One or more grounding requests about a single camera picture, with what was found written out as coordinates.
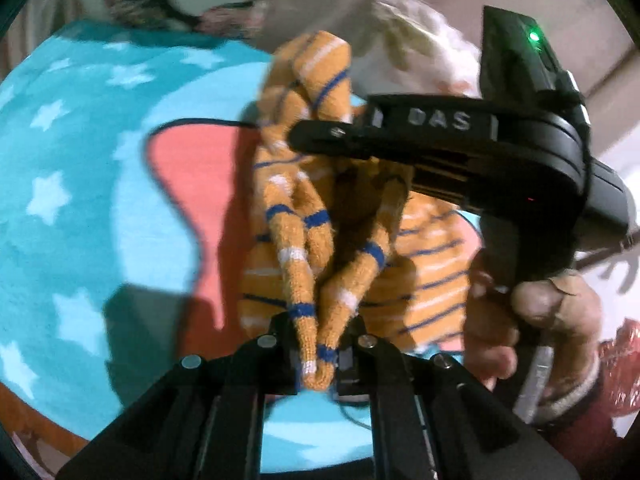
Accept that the right hand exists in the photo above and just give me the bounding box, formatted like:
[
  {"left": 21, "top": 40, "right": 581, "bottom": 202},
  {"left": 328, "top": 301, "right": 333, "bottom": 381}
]
[{"left": 463, "top": 250, "right": 608, "bottom": 429}]

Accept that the white leaf print pillow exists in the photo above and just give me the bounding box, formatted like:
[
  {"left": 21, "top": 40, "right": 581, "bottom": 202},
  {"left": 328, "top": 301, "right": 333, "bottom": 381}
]
[{"left": 350, "top": 0, "right": 480, "bottom": 98}]

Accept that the red plastic bag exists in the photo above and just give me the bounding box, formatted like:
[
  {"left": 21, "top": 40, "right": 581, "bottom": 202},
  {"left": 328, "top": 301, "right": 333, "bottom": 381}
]
[{"left": 599, "top": 318, "right": 640, "bottom": 417}]

